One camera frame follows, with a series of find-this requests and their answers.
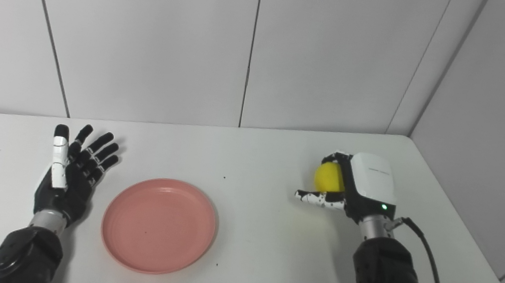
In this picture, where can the pink round plate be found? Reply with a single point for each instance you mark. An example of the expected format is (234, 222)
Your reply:
(158, 225)

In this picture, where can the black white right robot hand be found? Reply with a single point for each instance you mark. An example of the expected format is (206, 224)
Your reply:
(369, 185)

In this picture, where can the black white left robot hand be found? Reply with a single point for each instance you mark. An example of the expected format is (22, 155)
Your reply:
(70, 188)

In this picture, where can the yellow lemon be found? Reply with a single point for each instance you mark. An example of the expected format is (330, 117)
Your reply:
(328, 178)

